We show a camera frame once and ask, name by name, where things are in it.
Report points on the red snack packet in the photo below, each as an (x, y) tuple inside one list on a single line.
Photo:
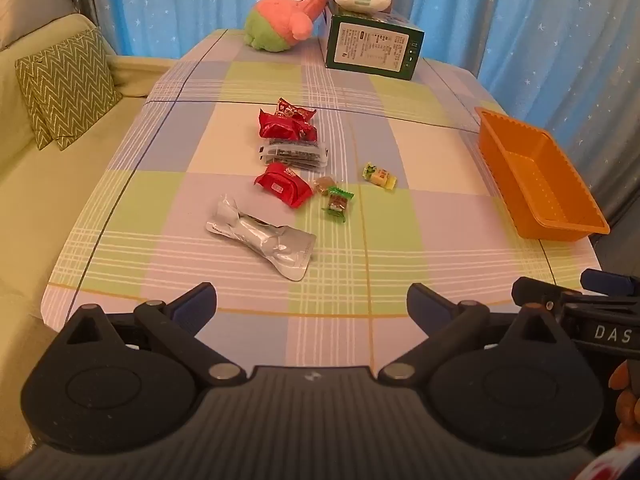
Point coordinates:
[(277, 127), (282, 185)]

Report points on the clear dark snack bar packet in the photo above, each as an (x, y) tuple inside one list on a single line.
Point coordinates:
[(290, 162), (295, 149)]

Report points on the brown candy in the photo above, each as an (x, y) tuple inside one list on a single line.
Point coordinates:
[(325, 184)]

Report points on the light green sofa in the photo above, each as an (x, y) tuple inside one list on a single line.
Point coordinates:
[(45, 200)]

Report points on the person's right hand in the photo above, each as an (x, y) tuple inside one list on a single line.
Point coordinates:
[(622, 377)]

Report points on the grey cushion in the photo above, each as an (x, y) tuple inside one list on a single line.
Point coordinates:
[(30, 0)]

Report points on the pink star plush toy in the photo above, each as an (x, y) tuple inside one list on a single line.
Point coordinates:
[(280, 20)]

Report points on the orange plastic tray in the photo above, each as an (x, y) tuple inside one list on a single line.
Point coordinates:
[(550, 195)]

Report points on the green cardboard box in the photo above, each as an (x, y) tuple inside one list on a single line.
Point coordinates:
[(370, 47)]

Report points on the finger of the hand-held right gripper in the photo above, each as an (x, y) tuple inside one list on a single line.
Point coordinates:
[(610, 282), (530, 290)]

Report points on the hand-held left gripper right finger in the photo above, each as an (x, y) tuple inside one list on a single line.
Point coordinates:
[(425, 307)]

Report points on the yellow green candy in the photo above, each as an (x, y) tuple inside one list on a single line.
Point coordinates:
[(380, 176)]

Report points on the green zigzag cushion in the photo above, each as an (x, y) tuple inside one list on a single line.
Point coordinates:
[(70, 85)]

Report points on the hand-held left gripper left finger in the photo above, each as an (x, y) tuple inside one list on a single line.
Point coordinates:
[(195, 305)]

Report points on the silver foil pouch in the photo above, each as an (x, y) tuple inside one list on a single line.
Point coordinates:
[(260, 237)]

